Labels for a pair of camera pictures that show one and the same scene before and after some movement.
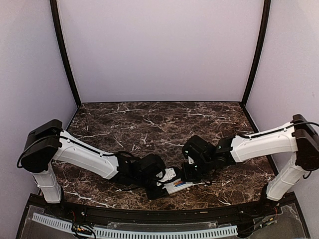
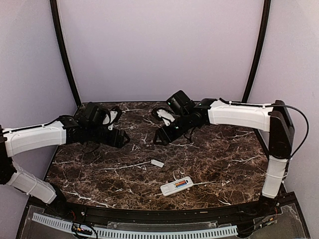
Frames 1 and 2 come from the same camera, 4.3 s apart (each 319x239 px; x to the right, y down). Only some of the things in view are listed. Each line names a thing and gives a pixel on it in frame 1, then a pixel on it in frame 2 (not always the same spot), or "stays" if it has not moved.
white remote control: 172,187 stays
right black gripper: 187,176 to 165,134
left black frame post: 54,6 stays
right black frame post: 261,38 stays
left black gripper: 156,195 to 116,140
